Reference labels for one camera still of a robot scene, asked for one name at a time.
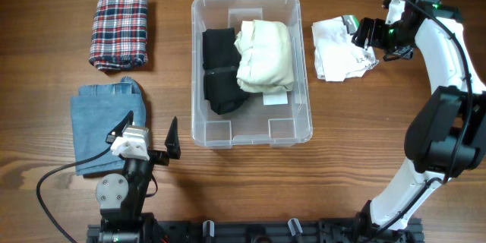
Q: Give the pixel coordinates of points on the cream cloth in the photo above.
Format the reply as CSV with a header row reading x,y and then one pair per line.
x,y
266,64

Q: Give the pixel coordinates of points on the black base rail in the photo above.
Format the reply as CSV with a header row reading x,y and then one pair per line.
x,y
322,231

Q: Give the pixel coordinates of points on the folded blue denim jeans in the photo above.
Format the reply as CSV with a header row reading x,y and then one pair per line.
x,y
98,108

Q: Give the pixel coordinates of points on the red navy plaid folded cloth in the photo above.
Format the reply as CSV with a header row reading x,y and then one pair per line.
x,y
119,37

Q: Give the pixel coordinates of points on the white printed shirt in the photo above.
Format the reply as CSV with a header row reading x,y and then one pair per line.
x,y
335,56

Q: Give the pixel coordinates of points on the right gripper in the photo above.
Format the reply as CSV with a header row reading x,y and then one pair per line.
x,y
377,26

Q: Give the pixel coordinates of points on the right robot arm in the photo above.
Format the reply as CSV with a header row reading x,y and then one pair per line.
x,y
447,136

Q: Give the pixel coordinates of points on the clear plastic storage container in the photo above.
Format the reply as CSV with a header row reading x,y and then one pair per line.
x,y
254,122

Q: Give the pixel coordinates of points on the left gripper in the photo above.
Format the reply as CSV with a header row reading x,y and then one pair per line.
x,y
171,143

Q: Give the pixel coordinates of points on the white label in container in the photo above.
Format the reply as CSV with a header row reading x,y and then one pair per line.
x,y
277,98

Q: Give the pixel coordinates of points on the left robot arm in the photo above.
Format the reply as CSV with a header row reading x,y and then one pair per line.
x,y
121,196

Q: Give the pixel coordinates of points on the black garment with tape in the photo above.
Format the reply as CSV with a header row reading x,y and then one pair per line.
x,y
220,63

